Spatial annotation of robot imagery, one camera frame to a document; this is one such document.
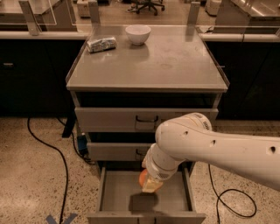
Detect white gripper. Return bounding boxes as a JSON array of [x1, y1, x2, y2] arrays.
[[141, 156, 179, 194]]

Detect orange fruit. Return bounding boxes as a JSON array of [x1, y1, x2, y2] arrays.
[[138, 169, 164, 193]]

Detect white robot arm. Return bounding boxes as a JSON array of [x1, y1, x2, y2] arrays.
[[142, 113, 280, 193]]

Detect bottom grey open drawer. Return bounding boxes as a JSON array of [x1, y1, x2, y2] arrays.
[[87, 167, 206, 224]]

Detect middle grey drawer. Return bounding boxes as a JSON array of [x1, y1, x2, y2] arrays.
[[87, 143, 151, 161]]

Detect top grey drawer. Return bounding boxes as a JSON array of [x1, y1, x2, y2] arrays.
[[75, 107, 218, 132]]

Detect grey metal drawer cabinet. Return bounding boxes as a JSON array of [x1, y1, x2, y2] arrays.
[[65, 24, 230, 224]]

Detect blue power adapter box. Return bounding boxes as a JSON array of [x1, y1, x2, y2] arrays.
[[77, 135, 88, 155]]

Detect blue tape floor marker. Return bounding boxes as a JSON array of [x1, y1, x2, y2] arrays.
[[45, 212, 79, 224]]

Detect silver foil snack bag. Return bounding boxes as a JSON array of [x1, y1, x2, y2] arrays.
[[87, 37, 116, 53]]

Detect white ceramic bowl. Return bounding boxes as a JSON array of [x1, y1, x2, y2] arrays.
[[125, 24, 151, 46]]

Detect black office chair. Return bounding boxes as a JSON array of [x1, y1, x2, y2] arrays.
[[127, 0, 165, 16]]

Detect black cable on right floor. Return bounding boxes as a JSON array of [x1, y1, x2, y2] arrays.
[[207, 164, 258, 224]]

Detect black cable on floor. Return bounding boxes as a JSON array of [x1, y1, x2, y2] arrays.
[[26, 116, 69, 224], [207, 164, 258, 224]]

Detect black cable on left floor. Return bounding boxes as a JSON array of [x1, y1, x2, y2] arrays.
[[26, 116, 69, 224]]

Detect long white counter rail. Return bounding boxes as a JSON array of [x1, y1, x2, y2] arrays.
[[0, 31, 280, 43]]

